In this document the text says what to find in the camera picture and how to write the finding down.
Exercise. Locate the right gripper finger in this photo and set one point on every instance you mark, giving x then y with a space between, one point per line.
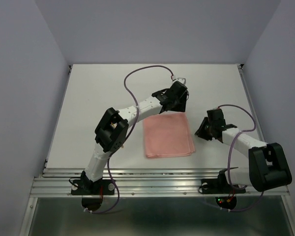
203 130
217 135

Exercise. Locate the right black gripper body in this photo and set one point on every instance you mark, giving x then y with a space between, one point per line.
212 127

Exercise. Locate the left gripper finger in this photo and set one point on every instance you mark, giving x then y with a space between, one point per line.
181 106
169 106

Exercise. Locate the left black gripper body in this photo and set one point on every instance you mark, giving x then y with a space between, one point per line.
176 99

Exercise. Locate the pink satin napkin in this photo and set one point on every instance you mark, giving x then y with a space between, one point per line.
167 136

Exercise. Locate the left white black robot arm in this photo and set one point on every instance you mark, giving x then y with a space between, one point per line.
109 140

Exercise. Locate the gold fork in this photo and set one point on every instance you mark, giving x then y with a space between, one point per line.
113 125

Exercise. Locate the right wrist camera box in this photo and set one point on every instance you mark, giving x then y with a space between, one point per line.
216 117

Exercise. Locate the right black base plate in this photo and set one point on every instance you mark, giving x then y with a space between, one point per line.
217 186

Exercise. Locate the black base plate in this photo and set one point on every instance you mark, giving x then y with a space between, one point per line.
103 187
217 186

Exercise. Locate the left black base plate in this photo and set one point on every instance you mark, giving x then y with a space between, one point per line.
103 187

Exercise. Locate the aluminium frame rail front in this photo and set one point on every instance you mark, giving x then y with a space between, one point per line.
131 182

